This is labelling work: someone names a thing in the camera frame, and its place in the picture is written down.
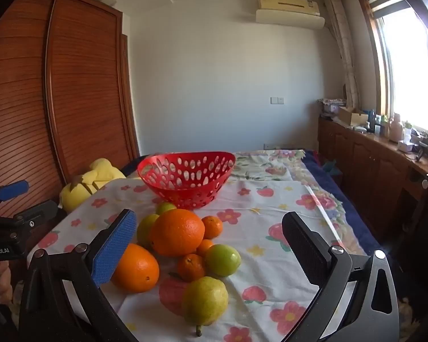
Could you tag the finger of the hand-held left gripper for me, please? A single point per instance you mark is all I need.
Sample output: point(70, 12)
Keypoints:
point(12, 190)

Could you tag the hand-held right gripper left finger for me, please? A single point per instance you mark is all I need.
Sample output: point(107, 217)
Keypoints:
point(113, 251)

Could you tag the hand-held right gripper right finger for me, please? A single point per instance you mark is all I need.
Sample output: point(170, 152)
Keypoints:
point(306, 253)

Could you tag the large orange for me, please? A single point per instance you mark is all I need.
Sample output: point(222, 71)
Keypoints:
point(178, 232)
point(137, 270)

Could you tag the green round fruit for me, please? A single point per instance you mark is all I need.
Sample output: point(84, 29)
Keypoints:
point(166, 207)
point(223, 260)
point(145, 228)

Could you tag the red perforated plastic basket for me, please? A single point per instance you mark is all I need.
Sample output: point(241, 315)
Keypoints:
point(187, 180)

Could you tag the yellow-green pear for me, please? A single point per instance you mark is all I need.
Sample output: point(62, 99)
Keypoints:
point(204, 301)

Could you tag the white strawberry print cloth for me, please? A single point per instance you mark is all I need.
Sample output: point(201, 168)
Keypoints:
point(267, 228)

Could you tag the yellow plush toy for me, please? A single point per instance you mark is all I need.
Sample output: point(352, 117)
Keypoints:
point(89, 183)

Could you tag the teal cloth item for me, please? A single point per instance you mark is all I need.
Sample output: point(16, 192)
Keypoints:
point(330, 166)

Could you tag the small mandarin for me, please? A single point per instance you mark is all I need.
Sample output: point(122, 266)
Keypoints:
point(204, 246)

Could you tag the floral bedsheet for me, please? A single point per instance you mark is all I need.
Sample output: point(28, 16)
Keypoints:
point(267, 165)

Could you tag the wooden wardrobe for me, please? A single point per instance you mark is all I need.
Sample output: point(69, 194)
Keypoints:
point(57, 96)

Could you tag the wooden sideboard cabinet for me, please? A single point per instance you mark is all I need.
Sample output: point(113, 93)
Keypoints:
point(371, 171)

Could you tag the cardboard box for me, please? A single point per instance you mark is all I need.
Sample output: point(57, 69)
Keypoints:
point(351, 115)

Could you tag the white tissue box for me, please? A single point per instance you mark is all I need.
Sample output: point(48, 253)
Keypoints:
point(406, 146)

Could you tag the pile of clutter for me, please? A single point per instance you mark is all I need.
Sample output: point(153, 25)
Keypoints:
point(330, 107)

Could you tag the blue bottle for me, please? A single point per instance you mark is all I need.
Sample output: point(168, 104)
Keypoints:
point(371, 119)

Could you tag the white plastic bottle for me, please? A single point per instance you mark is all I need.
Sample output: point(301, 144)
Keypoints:
point(396, 128)

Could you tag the black small tripod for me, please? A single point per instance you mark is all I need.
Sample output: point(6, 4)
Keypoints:
point(425, 148)

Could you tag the patterned curtain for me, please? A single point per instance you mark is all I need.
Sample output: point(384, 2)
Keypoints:
point(342, 50)

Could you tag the window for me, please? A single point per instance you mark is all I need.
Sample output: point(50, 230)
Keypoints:
point(410, 67)

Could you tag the white air conditioner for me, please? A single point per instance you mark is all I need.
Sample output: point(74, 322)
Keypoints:
point(289, 12)

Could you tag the white wall switch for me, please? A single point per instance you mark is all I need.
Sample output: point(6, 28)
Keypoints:
point(277, 100)

